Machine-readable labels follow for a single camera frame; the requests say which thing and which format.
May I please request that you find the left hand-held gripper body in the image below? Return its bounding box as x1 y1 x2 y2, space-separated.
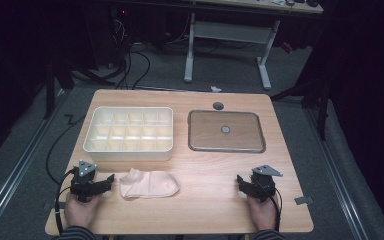
69 159 105 204

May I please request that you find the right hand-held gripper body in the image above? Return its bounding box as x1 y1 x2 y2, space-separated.
250 164 284 204

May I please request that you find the pale pink sock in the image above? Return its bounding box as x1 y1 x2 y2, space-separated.
119 168 181 201

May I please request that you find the cream divided storage box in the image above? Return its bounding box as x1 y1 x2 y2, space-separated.
82 105 175 163

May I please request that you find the person's right hand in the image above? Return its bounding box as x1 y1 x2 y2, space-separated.
246 193 280 232

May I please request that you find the person's left hand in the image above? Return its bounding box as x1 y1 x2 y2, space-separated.
64 192 103 230

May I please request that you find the black metal stand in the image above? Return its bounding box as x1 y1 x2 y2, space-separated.
269 74 332 142
42 58 116 120

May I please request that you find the white-framed wooden desk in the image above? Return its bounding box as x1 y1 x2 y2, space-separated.
183 0 325 91

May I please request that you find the right hand-held gripper cable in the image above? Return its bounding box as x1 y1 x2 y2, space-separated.
261 181 284 233

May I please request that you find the hand-held gripper cable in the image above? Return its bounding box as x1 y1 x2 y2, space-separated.
261 181 284 233
54 167 79 235

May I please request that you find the left hand-held gripper cable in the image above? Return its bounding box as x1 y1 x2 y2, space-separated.
54 167 79 235

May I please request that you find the black floor cable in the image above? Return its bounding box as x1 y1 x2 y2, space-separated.
45 113 86 186

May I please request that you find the metal floor rail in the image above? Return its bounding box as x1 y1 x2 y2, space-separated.
0 89 70 234
303 105 370 240

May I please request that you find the bundle of black cables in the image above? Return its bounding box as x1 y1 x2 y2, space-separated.
108 13 152 91

